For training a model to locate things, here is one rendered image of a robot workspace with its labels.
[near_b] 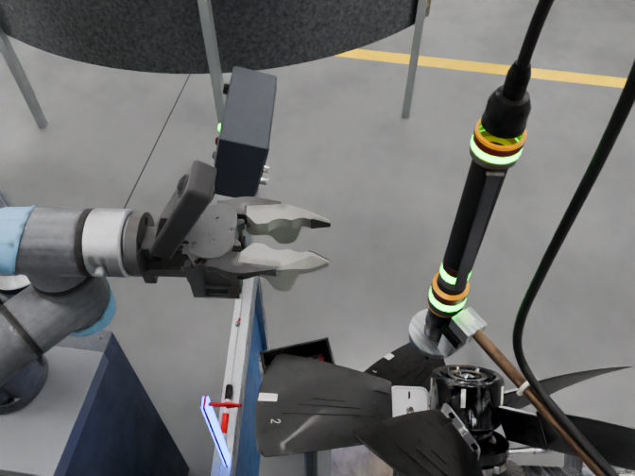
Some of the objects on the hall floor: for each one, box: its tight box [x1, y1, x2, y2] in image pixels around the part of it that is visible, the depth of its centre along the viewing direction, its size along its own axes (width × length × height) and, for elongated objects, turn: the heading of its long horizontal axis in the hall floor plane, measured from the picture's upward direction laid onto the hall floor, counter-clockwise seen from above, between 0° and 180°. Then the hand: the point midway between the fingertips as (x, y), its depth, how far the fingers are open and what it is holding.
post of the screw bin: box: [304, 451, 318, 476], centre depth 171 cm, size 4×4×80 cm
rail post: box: [255, 277, 270, 351], centre depth 198 cm, size 4×4×78 cm
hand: (317, 238), depth 64 cm, fingers open, 4 cm apart
